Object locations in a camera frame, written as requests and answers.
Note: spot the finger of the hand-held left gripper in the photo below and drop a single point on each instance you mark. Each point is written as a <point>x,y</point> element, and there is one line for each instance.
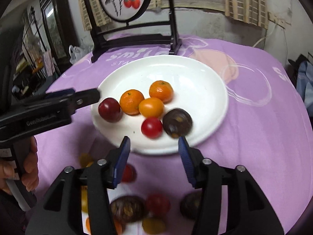
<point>61,93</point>
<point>85,98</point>

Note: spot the cluttered shelf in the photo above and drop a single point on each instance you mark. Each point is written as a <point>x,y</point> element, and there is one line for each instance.
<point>29,58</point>

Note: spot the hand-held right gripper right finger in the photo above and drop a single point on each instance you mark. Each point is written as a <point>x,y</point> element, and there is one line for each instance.
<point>184,156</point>

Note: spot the clear plastic bag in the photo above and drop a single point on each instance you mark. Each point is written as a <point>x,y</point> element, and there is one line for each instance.
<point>75,53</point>

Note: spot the yellow-orange tomato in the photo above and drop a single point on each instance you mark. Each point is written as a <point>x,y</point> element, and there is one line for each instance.
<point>151,107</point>

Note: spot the red cherry tomato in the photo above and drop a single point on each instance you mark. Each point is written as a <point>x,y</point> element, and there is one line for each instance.
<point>157,205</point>
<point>151,127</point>
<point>129,173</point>

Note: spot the dark purple passion fruit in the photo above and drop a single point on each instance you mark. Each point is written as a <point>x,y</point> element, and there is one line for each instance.
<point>192,204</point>
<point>177,123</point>
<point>127,209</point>

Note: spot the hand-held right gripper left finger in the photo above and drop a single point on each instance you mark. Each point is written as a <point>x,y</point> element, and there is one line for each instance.
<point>122,159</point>

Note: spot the dark red plum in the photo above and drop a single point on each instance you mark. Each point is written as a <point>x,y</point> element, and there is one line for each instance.
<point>109,109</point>

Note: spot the dark wooden cabinet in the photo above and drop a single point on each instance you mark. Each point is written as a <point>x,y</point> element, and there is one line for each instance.
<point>58,24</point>

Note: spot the white plate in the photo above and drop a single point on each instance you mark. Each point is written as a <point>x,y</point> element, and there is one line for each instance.
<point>195,83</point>

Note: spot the blue cloth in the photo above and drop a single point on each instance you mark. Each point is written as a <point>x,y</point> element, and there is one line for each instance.
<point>305,83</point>

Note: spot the orange tangerine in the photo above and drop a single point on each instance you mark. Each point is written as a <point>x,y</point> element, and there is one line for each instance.
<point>161,91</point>
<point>131,101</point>

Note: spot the black framed painted table screen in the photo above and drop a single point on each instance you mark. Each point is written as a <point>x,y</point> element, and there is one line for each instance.
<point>132,28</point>

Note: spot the purple printed tablecloth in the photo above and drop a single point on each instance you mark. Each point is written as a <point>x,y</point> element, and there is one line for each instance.
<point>256,127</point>

